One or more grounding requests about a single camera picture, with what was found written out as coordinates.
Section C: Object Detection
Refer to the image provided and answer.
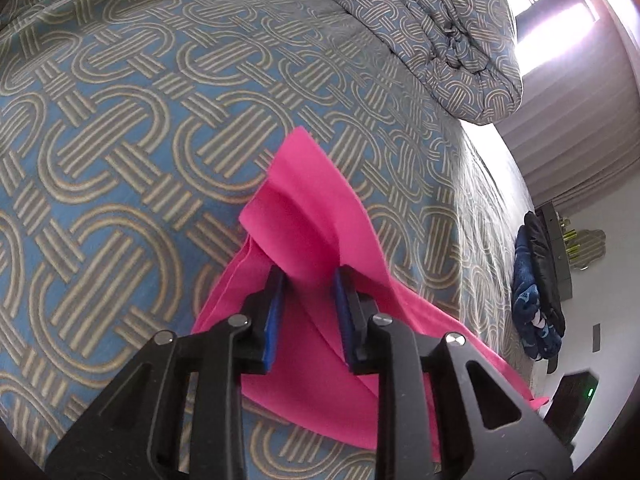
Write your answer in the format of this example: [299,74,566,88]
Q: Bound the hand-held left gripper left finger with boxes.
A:
[44,265,288,480]

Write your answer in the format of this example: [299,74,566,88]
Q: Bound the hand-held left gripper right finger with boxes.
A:
[334,266,574,480]

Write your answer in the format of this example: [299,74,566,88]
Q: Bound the pink pants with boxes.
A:
[191,127,551,463]

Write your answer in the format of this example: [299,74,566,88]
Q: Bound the dark blue black clothes pile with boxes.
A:
[522,211,567,374]

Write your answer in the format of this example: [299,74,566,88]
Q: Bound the olive backpack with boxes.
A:
[575,229,606,272]

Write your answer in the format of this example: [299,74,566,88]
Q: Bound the green bottles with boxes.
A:
[562,217,581,262]

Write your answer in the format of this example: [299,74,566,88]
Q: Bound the beige curtain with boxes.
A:
[495,0,640,213]

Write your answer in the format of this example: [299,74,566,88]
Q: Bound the folded patterned duvet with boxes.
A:
[292,0,524,126]

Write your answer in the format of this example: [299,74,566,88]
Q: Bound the grey wall shelf with bottles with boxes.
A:
[535,201,576,302]

